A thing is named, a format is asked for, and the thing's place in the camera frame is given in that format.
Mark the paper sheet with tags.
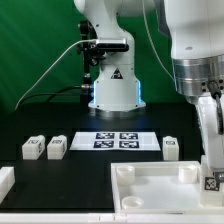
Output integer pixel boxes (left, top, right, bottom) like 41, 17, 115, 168
70, 132, 160, 151

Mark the white left obstacle block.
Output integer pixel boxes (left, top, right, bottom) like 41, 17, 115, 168
0, 167, 15, 204

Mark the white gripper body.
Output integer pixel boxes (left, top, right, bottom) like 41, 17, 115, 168
196, 96, 224, 170

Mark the grey cable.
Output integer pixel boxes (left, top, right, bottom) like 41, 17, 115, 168
14, 39, 98, 111

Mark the white front rail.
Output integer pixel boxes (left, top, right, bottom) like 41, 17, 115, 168
0, 213, 224, 224

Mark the silver mounted camera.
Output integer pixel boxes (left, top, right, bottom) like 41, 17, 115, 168
96, 38, 129, 52

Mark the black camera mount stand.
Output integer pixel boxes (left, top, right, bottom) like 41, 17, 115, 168
77, 20, 97, 84

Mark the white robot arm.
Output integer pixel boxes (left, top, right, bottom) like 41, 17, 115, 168
74, 0, 224, 171

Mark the black cable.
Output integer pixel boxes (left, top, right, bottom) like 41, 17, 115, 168
15, 84, 94, 111

